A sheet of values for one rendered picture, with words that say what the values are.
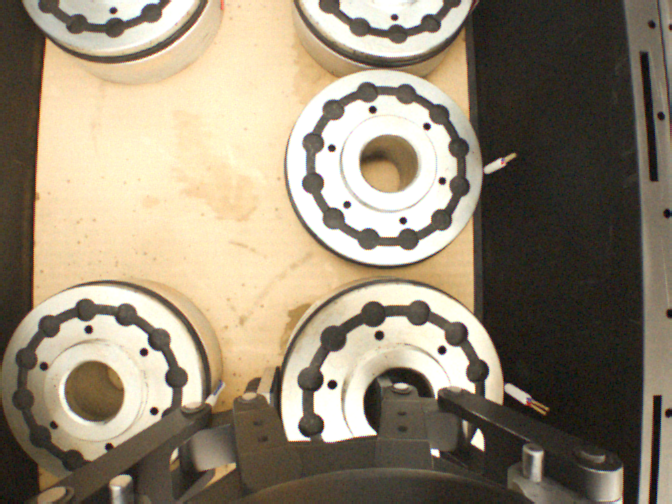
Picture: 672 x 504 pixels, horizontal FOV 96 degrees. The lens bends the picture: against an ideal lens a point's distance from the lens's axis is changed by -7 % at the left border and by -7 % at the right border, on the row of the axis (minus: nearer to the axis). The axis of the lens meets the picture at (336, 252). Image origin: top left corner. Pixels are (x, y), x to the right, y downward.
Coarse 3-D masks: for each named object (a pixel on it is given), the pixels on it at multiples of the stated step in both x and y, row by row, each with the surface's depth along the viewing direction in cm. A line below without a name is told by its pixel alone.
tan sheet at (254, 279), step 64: (256, 0) 19; (64, 64) 18; (192, 64) 19; (256, 64) 19; (448, 64) 20; (64, 128) 18; (128, 128) 19; (192, 128) 19; (256, 128) 19; (64, 192) 18; (128, 192) 18; (192, 192) 19; (256, 192) 19; (64, 256) 18; (128, 256) 18; (192, 256) 19; (256, 256) 19; (320, 256) 19; (448, 256) 20; (256, 320) 19
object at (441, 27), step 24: (312, 0) 16; (336, 0) 17; (360, 0) 16; (432, 0) 17; (456, 0) 17; (312, 24) 17; (336, 24) 16; (360, 24) 17; (384, 24) 17; (408, 24) 17; (432, 24) 17; (456, 24) 17; (360, 48) 16; (384, 48) 17; (408, 48) 17; (432, 48) 17
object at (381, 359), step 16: (368, 352) 14; (384, 352) 14; (400, 352) 14; (416, 352) 14; (352, 368) 14; (368, 368) 14; (384, 368) 14; (400, 368) 14; (416, 368) 14; (432, 368) 14; (352, 384) 13; (368, 384) 14; (432, 384) 14; (448, 384) 14; (352, 400) 13; (352, 416) 13; (368, 416) 14; (352, 432) 13; (368, 432) 13
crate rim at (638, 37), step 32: (608, 0) 11; (640, 0) 10; (640, 32) 10; (640, 64) 10; (640, 96) 10; (640, 128) 10; (640, 160) 10; (640, 192) 10; (640, 224) 10; (640, 256) 10; (640, 288) 10; (640, 320) 10; (640, 352) 10; (640, 384) 10; (640, 416) 10; (640, 448) 10; (640, 480) 10
